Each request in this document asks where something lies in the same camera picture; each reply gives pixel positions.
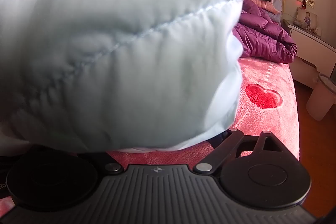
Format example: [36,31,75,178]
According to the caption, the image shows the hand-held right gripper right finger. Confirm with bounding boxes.
[193,128,288,176]

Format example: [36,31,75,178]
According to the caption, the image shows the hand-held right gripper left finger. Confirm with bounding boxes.
[79,152,125,175]

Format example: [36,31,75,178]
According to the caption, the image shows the light blue down jacket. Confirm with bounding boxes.
[0,0,245,154]

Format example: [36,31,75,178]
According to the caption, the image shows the pink heart-print bed blanket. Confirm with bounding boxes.
[0,55,300,217]

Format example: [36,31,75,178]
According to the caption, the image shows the pale plastic trash bin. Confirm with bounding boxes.
[306,73,336,121]

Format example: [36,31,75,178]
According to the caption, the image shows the purple down jacket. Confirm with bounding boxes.
[232,0,298,64]

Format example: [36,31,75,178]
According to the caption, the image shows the white nightstand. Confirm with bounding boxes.
[285,19,336,88]

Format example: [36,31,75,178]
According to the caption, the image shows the pink pillow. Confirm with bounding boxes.
[244,0,285,16]

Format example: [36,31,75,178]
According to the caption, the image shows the photo frame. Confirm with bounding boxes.
[297,7,319,30]

